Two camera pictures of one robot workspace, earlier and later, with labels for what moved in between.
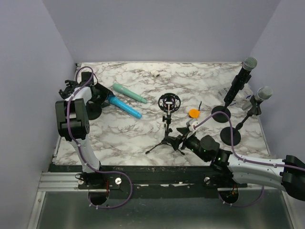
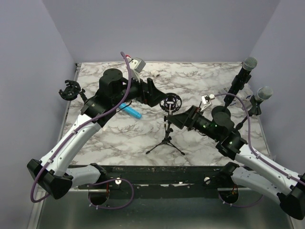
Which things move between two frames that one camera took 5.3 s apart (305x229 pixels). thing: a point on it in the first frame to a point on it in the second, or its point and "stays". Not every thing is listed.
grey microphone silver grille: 263,93 stays
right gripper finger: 176,141 to 182,119
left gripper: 105,93 to 149,94
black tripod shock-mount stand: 168,102 stays
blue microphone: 116,101 stays
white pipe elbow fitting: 155,73 stays
